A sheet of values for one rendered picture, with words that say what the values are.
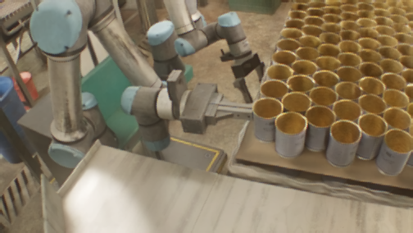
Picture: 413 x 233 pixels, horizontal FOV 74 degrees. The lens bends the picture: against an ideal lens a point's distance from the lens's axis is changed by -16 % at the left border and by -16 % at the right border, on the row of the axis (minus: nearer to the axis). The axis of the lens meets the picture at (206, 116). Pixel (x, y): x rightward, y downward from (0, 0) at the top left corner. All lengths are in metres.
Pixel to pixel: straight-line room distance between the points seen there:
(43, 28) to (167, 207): 0.47
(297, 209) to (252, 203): 0.10
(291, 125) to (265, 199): 0.18
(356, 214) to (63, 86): 0.73
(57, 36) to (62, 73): 0.12
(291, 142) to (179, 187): 0.26
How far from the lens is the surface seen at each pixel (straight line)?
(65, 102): 0.84
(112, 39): 0.85
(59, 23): 0.69
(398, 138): 0.74
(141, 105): 0.79
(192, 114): 0.71
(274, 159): 0.72
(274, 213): 0.67
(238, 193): 0.70
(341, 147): 0.67
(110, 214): 0.73
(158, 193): 0.73
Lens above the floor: 1.65
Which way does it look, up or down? 41 degrees down
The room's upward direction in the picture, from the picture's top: 10 degrees counter-clockwise
